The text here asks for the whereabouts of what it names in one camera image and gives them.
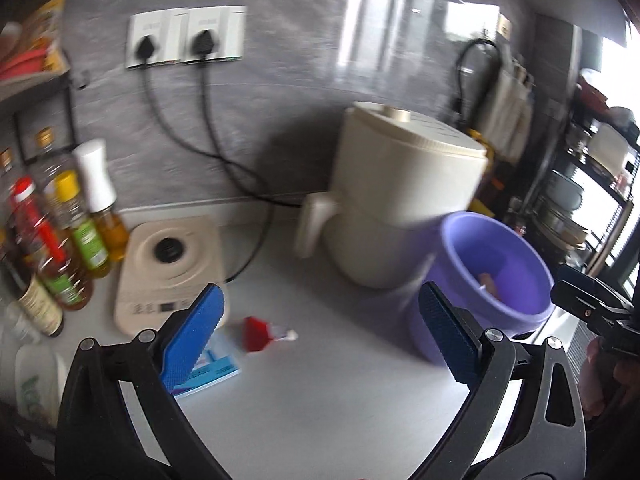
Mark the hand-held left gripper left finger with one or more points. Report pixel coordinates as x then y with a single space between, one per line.
197 330

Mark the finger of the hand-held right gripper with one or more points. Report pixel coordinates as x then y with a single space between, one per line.
577 292

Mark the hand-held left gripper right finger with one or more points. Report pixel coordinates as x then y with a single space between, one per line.
450 335

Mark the blue white booklet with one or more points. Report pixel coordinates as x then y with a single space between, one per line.
215 367

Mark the red wrapper scrap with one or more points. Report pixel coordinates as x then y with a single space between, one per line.
256 334

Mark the purple plastic bin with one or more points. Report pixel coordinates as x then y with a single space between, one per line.
520 260

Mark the person's right hand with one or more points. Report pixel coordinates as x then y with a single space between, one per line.
594 377

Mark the cream blender base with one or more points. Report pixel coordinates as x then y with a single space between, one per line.
150 280

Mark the small clear plastic piece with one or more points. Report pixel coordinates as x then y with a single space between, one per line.
285 334

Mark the black dish rack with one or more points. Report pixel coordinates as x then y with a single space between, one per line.
620 200

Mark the grey bowl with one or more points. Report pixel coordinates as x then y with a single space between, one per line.
565 190

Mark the white top oil dispenser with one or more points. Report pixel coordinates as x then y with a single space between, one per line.
112 230

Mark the yellow cap green label bottle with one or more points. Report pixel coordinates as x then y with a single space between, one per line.
87 240

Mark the white container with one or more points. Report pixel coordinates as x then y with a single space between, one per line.
610 145

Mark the dark soy sauce bottle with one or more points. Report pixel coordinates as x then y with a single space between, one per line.
40 305

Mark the white air fryer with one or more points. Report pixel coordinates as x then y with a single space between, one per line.
400 180

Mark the white packet green print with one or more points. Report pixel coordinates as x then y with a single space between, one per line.
37 385

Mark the yellow object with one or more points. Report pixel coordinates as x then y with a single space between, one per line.
482 142

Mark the small clear jar white lid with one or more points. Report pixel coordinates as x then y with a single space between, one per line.
17 325

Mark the beige hanging cloth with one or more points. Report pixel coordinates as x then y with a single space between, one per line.
502 110

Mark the red cap oil bottle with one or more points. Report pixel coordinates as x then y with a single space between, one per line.
30 220

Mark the gold cap clear bottle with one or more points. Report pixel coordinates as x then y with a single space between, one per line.
5 159
44 137

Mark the black shelf rack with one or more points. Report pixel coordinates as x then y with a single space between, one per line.
35 82

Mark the red plastic lid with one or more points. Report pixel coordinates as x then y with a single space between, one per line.
25 62

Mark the yellow snack packet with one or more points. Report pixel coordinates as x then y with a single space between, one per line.
50 25

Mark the white wall socket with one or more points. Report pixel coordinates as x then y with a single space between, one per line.
230 25
165 25

